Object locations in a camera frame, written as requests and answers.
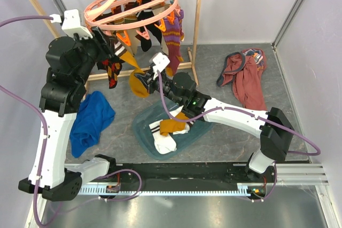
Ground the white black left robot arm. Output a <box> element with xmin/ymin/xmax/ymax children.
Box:
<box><xmin>18</xmin><ymin>27</ymin><xmax>117</xmax><ymax>202</ymax></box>

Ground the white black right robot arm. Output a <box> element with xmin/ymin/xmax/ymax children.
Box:
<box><xmin>133</xmin><ymin>69</ymin><xmax>293</xmax><ymax>182</ymax></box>

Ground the blue cloth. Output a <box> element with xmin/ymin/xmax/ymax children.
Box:
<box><xmin>69</xmin><ymin>91</ymin><xmax>115</xmax><ymax>158</ymax></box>

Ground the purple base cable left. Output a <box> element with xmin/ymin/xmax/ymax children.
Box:
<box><xmin>50</xmin><ymin>169</ymin><xmax>143</xmax><ymax>214</ymax></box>

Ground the black white striped sock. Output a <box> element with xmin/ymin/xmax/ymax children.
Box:
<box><xmin>136</xmin><ymin>0</ymin><xmax>162</xmax><ymax>52</ymax></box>

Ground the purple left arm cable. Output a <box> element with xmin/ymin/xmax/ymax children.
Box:
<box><xmin>0</xmin><ymin>15</ymin><xmax>64</xmax><ymax>227</ymax></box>

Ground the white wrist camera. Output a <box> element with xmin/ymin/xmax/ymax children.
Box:
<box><xmin>152</xmin><ymin>52</ymin><xmax>170</xmax><ymax>80</ymax></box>
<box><xmin>50</xmin><ymin>9</ymin><xmax>93</xmax><ymax>40</ymax></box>

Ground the red garment pile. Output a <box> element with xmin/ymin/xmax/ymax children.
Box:
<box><xmin>216</xmin><ymin>48</ymin><xmax>267</xmax><ymax>111</ymax></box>

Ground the pink round clip hanger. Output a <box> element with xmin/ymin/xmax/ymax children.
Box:
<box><xmin>84</xmin><ymin>0</ymin><xmax>181</xmax><ymax>31</ymax></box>

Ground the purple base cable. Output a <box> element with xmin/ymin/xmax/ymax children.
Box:
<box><xmin>50</xmin><ymin>169</ymin><xmax>143</xmax><ymax>214</ymax></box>
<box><xmin>237</xmin><ymin>158</ymin><xmax>278</xmax><ymax>203</ymax></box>

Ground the wooden clothes rack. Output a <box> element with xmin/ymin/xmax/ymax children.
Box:
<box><xmin>10</xmin><ymin>0</ymin><xmax>205</xmax><ymax>86</ymax></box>

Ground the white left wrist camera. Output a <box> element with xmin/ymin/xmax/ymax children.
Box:
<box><xmin>50</xmin><ymin>9</ymin><xmax>93</xmax><ymax>40</ymax></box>

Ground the blue translucent plastic basin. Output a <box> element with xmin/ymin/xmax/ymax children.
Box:
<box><xmin>132</xmin><ymin>101</ymin><xmax>214</xmax><ymax>161</ymax></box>

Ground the purple striped sock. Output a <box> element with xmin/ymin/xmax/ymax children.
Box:
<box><xmin>162</xmin><ymin>18</ymin><xmax>183</xmax><ymax>76</ymax></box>
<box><xmin>177</xmin><ymin>9</ymin><xmax>184</xmax><ymax>42</ymax></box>

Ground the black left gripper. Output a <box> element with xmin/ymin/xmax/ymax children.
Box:
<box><xmin>69</xmin><ymin>26</ymin><xmax>116</xmax><ymax>84</ymax></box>

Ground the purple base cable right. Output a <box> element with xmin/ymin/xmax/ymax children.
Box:
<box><xmin>237</xmin><ymin>158</ymin><xmax>278</xmax><ymax>203</ymax></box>

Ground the mustard yellow sock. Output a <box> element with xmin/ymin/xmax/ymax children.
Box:
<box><xmin>113</xmin><ymin>38</ymin><xmax>149</xmax><ymax>98</ymax></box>
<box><xmin>160</xmin><ymin>119</ymin><xmax>190</xmax><ymax>136</ymax></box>

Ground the argyle black red sock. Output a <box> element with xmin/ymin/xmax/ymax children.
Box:
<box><xmin>97</xmin><ymin>58</ymin><xmax>123</xmax><ymax>89</ymax></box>

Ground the brown striped sock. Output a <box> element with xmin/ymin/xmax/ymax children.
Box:
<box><xmin>96</xmin><ymin>2</ymin><xmax>139</xmax><ymax>25</ymax></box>

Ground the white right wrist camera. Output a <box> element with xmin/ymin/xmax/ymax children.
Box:
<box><xmin>152</xmin><ymin>52</ymin><xmax>170</xmax><ymax>80</ymax></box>

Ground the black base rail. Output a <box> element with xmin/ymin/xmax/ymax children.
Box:
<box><xmin>109</xmin><ymin>162</ymin><xmax>275</xmax><ymax>192</ymax></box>

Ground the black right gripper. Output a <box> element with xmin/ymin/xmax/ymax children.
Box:
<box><xmin>135</xmin><ymin>69</ymin><xmax>183</xmax><ymax>106</ymax></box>

